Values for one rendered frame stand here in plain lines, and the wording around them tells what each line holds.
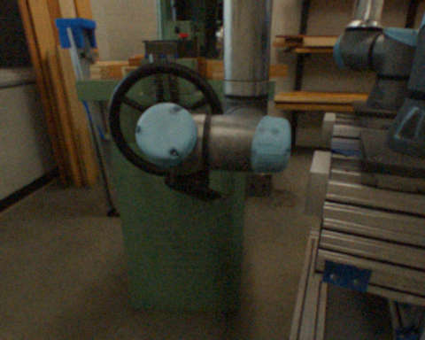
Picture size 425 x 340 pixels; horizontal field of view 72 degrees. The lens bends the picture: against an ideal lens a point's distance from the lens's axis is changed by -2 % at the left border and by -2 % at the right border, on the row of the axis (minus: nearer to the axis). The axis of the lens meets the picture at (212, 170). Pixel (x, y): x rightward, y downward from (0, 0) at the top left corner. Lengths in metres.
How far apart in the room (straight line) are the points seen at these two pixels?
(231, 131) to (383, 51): 0.76
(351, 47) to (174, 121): 0.84
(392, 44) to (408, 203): 0.58
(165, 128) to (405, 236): 0.45
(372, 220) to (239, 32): 0.39
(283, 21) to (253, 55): 2.90
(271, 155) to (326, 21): 3.10
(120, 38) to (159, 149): 3.31
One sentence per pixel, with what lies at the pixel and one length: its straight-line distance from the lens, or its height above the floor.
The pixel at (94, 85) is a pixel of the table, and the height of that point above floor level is 0.89.
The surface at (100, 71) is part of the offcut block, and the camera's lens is 0.99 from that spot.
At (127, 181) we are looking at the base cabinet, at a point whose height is 0.57.
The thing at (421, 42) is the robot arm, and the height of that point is 0.99.
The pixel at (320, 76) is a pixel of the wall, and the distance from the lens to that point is 3.42.
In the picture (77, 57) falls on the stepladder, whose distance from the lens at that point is 1.83.
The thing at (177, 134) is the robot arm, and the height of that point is 0.88.
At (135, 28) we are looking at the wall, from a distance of 3.58.
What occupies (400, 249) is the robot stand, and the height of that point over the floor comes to 0.65.
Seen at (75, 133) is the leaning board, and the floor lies 0.44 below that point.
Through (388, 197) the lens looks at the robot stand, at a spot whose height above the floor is 0.75.
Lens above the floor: 0.97
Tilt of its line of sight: 21 degrees down
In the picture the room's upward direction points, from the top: straight up
